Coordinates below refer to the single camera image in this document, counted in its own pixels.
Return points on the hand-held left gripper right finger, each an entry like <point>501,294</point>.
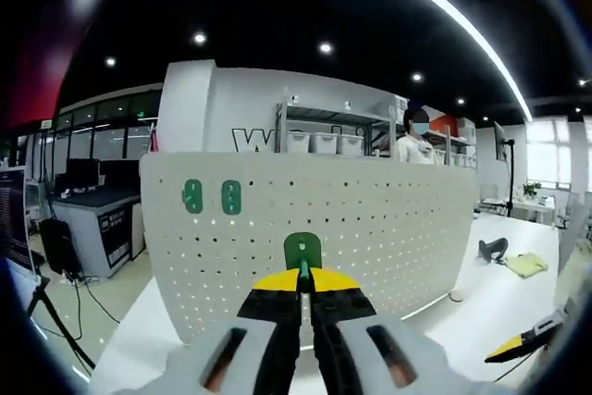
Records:
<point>370,349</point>

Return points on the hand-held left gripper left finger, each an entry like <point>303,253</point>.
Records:
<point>240,344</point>

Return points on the green hook assembly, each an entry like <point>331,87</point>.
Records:
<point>193,201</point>
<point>231,198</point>
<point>296,251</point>

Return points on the white perforated mounting plate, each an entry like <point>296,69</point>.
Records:
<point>370,210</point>

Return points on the yellow cloth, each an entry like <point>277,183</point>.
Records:
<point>527,265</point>

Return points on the dark curved device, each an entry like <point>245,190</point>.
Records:
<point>490,249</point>

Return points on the green potted plant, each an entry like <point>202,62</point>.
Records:
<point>532,189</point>

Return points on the grey lab cabinet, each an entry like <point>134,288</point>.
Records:
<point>88,228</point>

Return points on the black computer tower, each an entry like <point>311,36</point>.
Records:
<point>60,247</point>

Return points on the white storage bin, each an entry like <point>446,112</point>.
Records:
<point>351,144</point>
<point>298,142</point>
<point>324,143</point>

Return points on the black tripod stand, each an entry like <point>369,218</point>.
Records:
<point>41,286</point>

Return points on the metal storage shelf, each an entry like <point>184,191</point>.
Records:
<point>333,113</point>

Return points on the round ceiling lights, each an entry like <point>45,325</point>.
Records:
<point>325,47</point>

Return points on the ceiling light strip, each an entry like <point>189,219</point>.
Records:
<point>462,16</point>

